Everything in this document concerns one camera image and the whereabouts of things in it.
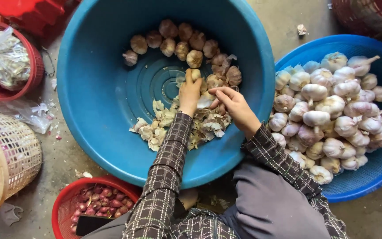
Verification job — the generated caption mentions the person's right hand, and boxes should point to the person's right hand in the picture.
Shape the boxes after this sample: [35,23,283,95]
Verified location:
[208,87,262,140]

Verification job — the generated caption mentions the black phone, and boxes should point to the black phone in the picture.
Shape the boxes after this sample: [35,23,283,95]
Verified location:
[76,214,115,237]

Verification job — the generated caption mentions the red plastic stool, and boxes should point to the red plastic stool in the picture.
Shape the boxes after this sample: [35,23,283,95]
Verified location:
[0,0,79,37]

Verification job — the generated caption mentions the clear bag of garlic cloves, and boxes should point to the clear bag of garlic cloves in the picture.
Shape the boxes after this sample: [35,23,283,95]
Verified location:
[0,27,31,91]

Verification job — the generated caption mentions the pile of white garlic bulbs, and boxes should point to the pile of white garlic bulbs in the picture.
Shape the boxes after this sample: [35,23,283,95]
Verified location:
[268,51,382,185]

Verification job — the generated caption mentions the person's left hand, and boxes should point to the person's left hand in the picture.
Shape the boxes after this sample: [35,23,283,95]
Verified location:
[178,69,203,118]

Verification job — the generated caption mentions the large blue plastic basin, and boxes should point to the large blue plastic basin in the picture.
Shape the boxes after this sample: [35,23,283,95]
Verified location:
[56,0,276,190]

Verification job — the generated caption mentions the red round plastic basket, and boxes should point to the red round plastic basket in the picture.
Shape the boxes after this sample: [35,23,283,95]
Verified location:
[0,21,45,102]

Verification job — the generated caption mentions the dark red mesh basket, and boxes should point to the dark red mesh basket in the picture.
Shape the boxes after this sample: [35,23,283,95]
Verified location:
[331,0,382,50]

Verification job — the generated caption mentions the beige woven plastic basket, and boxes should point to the beige woven plastic basket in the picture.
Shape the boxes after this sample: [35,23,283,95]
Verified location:
[0,112,43,222]

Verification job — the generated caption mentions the pile of red shallots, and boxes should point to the pile of red shallots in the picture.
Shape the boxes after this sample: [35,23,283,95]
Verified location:
[70,185,135,233]

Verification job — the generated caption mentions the pile of garlic skins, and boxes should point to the pile of garlic skins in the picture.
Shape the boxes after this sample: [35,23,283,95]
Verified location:
[129,96,233,152]

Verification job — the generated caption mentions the person's grey trousers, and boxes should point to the person's grey trousers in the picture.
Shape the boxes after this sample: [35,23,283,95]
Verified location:
[82,159,332,239]

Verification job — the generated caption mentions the crumpled clear plastic bag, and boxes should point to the crumpled clear plastic bag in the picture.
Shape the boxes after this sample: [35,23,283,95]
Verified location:
[0,99,55,135]

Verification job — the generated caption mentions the group of peeled garlic bulbs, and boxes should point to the group of peeled garlic bulbs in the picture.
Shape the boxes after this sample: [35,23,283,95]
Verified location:
[122,19,243,89]

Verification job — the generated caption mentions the grey cloth scrap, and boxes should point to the grey cloth scrap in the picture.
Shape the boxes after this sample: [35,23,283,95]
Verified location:
[0,202,24,227]

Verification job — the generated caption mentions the red basket with shallots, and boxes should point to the red basket with shallots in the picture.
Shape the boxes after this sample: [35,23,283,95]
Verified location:
[51,175,142,239]

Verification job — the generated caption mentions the partly peeled garlic bulb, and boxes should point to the partly peeled garlic bulb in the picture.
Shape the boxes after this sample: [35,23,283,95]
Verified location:
[190,68,214,109]

